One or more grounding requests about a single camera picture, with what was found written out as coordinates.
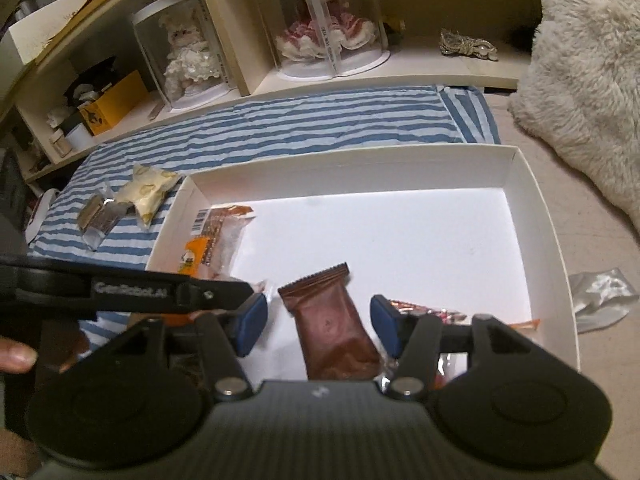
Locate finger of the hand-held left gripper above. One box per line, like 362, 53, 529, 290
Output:
0, 255, 253, 313

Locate pale yellow snack packet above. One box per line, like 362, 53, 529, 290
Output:
116, 164, 181, 230

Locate cream wooden shelf unit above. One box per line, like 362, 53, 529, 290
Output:
0, 0, 543, 183

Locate black bag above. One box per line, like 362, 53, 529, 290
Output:
62, 56, 126, 106

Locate crumpled silver wrapper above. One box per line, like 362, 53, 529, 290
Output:
567, 267, 640, 335

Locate red doll in clear case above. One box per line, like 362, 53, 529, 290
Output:
247, 0, 391, 81

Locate long orange snack packet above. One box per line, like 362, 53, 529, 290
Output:
142, 205, 258, 328

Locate white fluffy rug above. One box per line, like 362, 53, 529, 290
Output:
507, 0, 640, 241

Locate clear biscuit packet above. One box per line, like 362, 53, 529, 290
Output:
380, 297, 543, 393

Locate white paper roll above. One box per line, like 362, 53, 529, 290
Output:
65, 124, 91, 151

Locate person's left hand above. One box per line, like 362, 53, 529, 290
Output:
0, 337, 46, 480

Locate white carton with brown flap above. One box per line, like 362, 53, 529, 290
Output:
7, 0, 101, 66

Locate small beaded ornament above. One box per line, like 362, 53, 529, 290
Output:
439, 28, 498, 61

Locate yellow storage box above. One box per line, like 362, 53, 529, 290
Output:
77, 70, 150, 136

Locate silver foil snack packet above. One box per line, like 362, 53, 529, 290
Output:
77, 192, 133, 251

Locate dark brown snack packet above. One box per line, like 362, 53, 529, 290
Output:
277, 262, 383, 382

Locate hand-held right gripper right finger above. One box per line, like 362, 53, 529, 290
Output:
369, 294, 583, 402

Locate white cardboard box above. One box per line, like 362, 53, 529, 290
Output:
145, 144, 582, 396

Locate white doll in clear case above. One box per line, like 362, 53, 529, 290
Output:
131, 0, 238, 111

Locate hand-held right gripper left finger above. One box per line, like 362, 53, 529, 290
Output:
62, 292, 270, 403

